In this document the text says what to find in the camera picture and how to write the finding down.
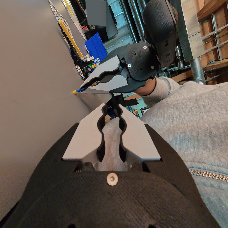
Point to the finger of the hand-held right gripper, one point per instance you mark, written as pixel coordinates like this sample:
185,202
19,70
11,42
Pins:
106,67
110,84

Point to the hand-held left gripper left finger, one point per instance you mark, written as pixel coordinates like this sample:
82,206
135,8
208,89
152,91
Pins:
83,140

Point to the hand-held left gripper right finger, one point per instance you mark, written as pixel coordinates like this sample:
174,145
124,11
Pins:
140,142

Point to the black yellow lego vehicle model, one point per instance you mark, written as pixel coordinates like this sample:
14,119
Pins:
87,68

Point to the blue lego pin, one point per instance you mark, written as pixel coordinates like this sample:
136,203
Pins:
80,90

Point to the yellow lego bush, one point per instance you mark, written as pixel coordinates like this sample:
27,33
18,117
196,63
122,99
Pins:
75,91

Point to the person's right forearm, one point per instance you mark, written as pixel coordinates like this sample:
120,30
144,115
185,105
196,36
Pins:
163,89

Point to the person's right hand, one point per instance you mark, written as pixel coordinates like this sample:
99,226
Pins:
146,88

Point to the blue storage bin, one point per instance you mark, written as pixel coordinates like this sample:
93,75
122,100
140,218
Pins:
96,48

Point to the large black monitor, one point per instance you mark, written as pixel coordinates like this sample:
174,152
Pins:
112,23

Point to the clear plastic sheet yellow patch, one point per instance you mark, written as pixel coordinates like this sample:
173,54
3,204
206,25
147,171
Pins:
74,16

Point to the zebra striped sticker sheet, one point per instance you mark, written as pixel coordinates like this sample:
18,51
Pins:
57,16

